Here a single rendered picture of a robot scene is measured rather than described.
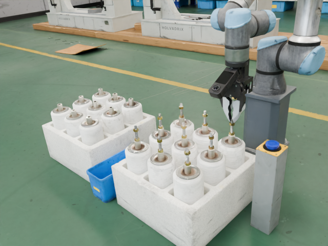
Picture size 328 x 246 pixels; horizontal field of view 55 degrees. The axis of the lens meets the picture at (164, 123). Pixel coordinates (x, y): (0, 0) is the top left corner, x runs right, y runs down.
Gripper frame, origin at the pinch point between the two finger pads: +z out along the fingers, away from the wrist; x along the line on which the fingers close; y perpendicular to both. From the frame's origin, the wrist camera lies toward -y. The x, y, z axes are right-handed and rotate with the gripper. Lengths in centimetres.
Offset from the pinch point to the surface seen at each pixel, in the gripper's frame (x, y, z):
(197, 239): -6.6, -28.7, 28.0
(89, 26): 337, 176, 22
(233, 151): -3.0, -3.1, 10.3
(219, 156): -2.2, -10.4, 8.9
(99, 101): 76, 0, 11
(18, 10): 646, 218, 17
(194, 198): -3.3, -25.4, 15.9
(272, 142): -16.9, -4.3, 1.4
